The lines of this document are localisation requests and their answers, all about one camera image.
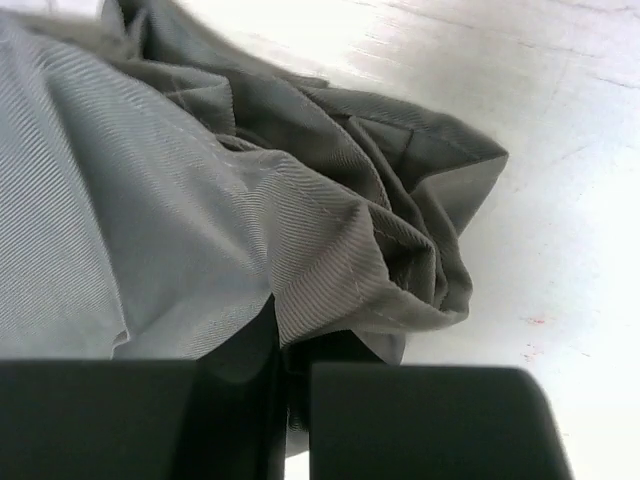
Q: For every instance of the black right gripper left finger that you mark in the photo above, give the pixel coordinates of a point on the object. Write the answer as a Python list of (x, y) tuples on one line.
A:
[(221, 416)]

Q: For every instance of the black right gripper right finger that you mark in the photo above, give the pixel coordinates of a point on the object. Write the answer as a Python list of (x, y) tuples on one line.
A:
[(366, 419)]

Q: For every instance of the grey pleated skirt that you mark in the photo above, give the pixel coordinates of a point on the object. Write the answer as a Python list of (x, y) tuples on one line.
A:
[(158, 187)]

